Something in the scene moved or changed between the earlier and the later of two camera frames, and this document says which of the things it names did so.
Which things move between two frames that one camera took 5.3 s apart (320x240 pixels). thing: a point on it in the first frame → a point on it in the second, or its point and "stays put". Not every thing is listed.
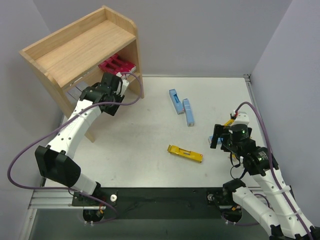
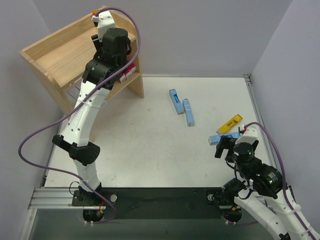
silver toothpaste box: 75,92 stays put
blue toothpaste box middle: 188,113 stays put
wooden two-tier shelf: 101,42 stays put
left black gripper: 110,81 → 96,41
